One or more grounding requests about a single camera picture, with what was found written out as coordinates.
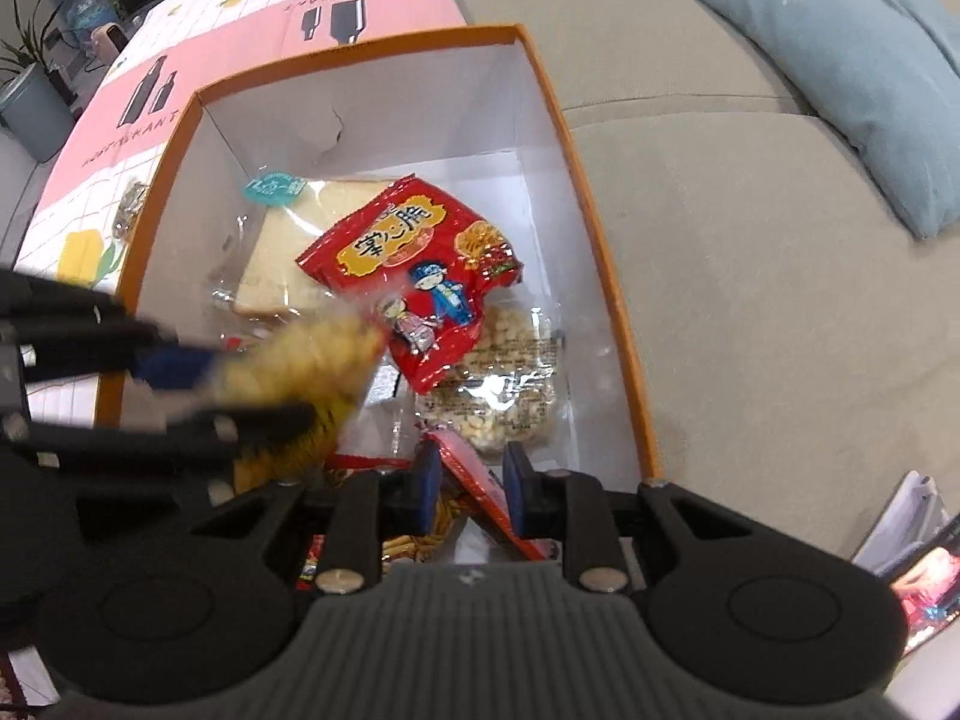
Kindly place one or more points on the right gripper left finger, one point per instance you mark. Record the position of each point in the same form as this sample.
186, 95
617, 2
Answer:
371, 508

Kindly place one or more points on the shrimp stick snack bag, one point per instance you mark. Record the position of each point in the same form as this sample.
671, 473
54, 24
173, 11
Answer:
316, 514

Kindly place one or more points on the packaged sliced bread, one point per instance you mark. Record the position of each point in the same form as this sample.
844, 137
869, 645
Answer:
282, 216

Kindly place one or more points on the brown nut bar pack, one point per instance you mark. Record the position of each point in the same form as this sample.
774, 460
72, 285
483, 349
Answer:
129, 210

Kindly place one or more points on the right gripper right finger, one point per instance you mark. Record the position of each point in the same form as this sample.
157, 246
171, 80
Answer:
572, 509

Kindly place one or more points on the orange cardboard box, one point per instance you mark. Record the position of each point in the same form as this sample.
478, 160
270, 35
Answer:
469, 110

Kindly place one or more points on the small pink heater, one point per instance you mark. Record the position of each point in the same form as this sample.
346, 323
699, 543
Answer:
108, 42

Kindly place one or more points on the large red snack bag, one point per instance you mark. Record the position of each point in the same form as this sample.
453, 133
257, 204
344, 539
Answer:
422, 263

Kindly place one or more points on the grey trash bin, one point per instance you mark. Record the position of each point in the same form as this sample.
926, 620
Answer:
32, 109

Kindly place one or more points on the spiky potted plant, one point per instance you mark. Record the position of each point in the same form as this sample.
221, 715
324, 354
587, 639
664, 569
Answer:
31, 46

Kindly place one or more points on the yellow waffle snack pack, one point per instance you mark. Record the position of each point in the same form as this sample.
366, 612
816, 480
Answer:
326, 361

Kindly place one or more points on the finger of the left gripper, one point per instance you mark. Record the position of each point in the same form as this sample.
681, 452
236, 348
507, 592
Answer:
202, 444
97, 340

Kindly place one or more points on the light blue cushion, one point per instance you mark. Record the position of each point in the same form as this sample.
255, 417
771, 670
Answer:
884, 73

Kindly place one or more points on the red stick snack pack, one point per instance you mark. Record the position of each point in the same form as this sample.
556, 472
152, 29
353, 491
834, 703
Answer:
484, 493

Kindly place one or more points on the beige sofa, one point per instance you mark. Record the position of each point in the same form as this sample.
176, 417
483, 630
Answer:
800, 348

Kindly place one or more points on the blue water jug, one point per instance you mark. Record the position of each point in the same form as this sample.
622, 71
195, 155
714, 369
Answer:
84, 16

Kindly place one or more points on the smartphone with lit screen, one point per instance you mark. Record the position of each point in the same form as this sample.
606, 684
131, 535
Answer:
927, 588

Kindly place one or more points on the puffed rice cake pack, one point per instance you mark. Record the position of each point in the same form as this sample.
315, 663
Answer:
507, 388

